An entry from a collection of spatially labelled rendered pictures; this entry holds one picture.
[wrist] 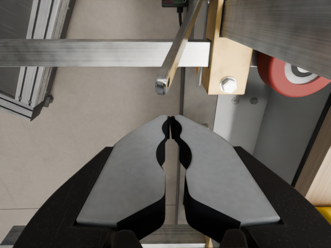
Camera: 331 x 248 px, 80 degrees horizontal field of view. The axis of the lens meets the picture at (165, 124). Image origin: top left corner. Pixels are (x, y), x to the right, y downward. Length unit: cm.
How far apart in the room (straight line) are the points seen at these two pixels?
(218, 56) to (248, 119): 38
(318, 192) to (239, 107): 28
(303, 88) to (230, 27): 11
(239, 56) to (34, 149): 153
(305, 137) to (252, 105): 17
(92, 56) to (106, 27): 88
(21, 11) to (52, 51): 78
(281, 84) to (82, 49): 24
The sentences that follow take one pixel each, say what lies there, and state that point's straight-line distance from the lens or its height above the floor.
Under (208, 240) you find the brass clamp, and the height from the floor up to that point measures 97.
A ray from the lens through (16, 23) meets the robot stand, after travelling 109.
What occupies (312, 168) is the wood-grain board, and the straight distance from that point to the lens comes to 38.
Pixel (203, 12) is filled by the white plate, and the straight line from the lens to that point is 34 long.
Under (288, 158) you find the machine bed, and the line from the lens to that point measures 54.
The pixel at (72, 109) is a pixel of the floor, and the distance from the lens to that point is 136.
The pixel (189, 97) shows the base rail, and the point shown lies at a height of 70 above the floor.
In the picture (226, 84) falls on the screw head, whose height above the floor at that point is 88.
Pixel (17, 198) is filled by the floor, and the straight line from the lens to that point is 209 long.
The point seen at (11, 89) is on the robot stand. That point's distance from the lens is 121.
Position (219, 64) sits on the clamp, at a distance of 26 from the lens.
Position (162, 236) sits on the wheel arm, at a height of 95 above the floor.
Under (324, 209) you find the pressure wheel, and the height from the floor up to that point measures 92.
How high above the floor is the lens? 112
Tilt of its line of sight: 61 degrees down
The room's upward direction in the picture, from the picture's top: 179 degrees clockwise
